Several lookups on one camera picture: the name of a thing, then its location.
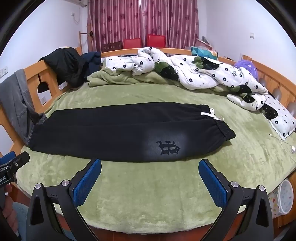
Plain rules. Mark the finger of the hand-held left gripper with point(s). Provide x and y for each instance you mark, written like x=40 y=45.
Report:
x=21 y=159
x=8 y=157

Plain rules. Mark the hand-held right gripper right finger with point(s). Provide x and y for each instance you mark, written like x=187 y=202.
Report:
x=212 y=185

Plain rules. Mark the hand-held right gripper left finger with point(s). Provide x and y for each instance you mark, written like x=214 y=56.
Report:
x=87 y=183

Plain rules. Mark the black pants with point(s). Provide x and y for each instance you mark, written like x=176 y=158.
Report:
x=115 y=132

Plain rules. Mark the person's left hand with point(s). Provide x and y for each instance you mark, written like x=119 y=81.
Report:
x=11 y=208

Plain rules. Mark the person's light blue fleece clothing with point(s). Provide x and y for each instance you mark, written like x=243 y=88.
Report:
x=22 y=222

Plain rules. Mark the grey jeans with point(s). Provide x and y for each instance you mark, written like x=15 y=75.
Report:
x=16 y=99

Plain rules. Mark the green fleece bed sheet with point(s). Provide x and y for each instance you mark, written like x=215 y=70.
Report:
x=148 y=197

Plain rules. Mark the white starred bin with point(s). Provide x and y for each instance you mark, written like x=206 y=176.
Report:
x=285 y=197

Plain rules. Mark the white floral pillow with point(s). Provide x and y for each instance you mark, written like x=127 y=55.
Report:
x=279 y=118

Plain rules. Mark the black jacket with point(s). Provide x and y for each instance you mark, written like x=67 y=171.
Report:
x=64 y=64

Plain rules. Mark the white floral quilt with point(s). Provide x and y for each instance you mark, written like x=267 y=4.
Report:
x=196 y=71

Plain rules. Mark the navy garment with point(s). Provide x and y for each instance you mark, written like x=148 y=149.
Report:
x=92 y=62

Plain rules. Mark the purple fluffy cushion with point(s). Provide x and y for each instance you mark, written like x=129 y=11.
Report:
x=246 y=67

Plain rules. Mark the teal patterned cushion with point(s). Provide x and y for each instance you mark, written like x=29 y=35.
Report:
x=203 y=52

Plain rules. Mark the wooden coat rack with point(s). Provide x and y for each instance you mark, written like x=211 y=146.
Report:
x=84 y=37

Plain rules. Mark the dark wooden chair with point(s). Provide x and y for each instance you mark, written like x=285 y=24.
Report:
x=112 y=47

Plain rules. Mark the red chair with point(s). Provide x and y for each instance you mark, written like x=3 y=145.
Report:
x=131 y=43
x=156 y=40

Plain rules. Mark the white air conditioner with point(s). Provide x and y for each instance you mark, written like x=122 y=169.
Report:
x=79 y=2

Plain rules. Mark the red patterned curtain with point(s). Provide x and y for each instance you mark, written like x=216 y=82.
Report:
x=143 y=18

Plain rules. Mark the wooden bed frame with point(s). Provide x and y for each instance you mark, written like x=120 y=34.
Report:
x=34 y=76

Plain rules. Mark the white wall socket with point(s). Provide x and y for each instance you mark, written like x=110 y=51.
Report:
x=3 y=71

